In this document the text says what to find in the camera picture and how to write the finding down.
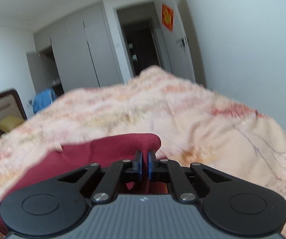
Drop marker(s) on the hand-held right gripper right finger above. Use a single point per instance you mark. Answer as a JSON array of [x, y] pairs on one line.
[[150, 165]]

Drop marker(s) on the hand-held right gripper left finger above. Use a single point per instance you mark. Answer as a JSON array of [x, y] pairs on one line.
[[139, 165]]

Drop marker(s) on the dark red garment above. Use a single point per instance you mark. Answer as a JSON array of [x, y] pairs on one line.
[[103, 154]]

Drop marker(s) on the floral pink blanket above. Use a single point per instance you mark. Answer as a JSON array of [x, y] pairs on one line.
[[182, 114]]

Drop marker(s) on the blue cloth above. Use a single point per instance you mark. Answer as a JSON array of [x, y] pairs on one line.
[[43, 100]]

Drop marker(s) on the white room door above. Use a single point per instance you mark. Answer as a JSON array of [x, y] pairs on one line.
[[180, 52]]

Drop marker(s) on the grey built-in wardrobe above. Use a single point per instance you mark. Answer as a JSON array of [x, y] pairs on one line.
[[78, 49]]

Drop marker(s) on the yellow pillow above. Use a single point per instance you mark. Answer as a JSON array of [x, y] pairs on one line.
[[9, 124]]

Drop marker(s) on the red door decoration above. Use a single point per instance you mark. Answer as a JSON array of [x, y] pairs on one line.
[[167, 17]]

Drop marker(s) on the padded bed headboard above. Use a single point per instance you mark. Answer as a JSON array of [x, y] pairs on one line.
[[1, 109]]

